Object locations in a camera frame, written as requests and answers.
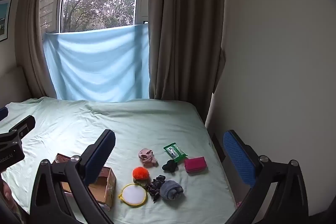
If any person's left hand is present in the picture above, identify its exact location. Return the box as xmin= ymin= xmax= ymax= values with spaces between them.
xmin=0 ymin=179 xmax=14 ymax=204

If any brown curtain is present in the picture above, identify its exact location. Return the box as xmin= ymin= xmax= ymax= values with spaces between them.
xmin=14 ymin=0 xmax=72 ymax=99
xmin=148 ymin=0 xmax=226 ymax=102

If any light blue cloth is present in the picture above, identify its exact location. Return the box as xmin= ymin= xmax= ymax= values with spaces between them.
xmin=42 ymin=24 xmax=150 ymax=103

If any green tissue packet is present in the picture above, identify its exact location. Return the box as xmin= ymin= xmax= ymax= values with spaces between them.
xmin=163 ymin=143 xmax=188 ymax=162

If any black sock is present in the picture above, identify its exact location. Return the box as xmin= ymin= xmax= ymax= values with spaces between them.
xmin=162 ymin=160 xmax=179 ymax=173

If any yellow round mirror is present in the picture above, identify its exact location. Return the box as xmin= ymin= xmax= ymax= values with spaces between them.
xmin=118 ymin=183 xmax=148 ymax=206

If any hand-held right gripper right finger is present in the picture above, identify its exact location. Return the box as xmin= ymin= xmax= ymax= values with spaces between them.
xmin=223 ymin=130 xmax=309 ymax=224

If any dark floral scrunchie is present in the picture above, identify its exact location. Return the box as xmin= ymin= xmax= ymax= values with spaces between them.
xmin=146 ymin=175 xmax=167 ymax=203

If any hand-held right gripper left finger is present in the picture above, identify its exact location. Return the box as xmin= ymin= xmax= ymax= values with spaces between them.
xmin=30 ymin=130 xmax=116 ymax=224

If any grey towel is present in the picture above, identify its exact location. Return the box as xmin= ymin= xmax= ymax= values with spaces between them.
xmin=160 ymin=180 xmax=184 ymax=201

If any magenta pouch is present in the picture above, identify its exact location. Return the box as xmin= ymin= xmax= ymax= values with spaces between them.
xmin=184 ymin=156 xmax=207 ymax=174

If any beige headboard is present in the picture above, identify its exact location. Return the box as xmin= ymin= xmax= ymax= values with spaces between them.
xmin=0 ymin=65 xmax=35 ymax=109

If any cardboard box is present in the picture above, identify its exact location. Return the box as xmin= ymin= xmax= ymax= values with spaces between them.
xmin=52 ymin=153 xmax=117 ymax=211

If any orange pompom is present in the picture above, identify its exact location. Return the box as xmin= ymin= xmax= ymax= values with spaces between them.
xmin=132 ymin=167 xmax=150 ymax=182

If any pink cloth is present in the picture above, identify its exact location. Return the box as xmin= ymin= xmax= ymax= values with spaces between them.
xmin=138 ymin=148 xmax=158 ymax=167

